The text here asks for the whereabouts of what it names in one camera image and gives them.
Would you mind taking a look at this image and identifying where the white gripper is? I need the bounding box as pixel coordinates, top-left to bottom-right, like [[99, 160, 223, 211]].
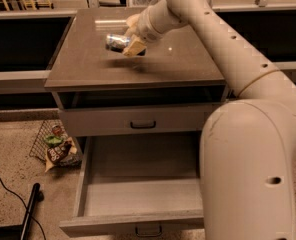
[[123, 0, 187, 57]]

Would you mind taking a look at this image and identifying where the redbull can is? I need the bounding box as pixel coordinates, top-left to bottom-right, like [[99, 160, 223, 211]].
[[105, 33, 146, 57]]

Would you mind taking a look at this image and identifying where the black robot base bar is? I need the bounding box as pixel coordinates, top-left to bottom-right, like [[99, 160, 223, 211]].
[[0, 183, 42, 240]]

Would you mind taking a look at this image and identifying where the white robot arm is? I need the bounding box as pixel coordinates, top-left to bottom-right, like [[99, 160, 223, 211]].
[[127, 0, 296, 240]]

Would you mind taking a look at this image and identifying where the grey drawer cabinet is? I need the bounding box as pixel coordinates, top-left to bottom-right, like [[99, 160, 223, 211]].
[[44, 5, 237, 238]]

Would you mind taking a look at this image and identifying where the closed grey top drawer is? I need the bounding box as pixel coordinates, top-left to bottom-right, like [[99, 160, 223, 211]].
[[59, 103, 219, 137]]

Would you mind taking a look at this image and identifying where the small red can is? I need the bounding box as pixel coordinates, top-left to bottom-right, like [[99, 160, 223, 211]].
[[52, 125, 63, 136]]

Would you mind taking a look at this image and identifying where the open grey middle drawer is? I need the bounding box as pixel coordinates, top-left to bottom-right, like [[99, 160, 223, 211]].
[[60, 132, 204, 238]]

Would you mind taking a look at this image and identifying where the green snack bag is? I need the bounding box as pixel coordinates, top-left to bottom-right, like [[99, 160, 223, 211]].
[[44, 135, 63, 148]]

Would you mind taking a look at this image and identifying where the brown snack bag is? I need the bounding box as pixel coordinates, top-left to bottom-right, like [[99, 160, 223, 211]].
[[45, 138, 79, 171]]

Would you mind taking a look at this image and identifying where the wire basket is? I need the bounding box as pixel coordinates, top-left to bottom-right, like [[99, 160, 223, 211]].
[[30, 119, 82, 167]]

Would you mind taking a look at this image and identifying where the grey horizontal rail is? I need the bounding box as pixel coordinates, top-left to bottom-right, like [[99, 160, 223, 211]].
[[0, 61, 296, 95]]

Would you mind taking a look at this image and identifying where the black cable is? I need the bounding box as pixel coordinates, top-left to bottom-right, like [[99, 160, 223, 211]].
[[0, 153, 48, 240]]

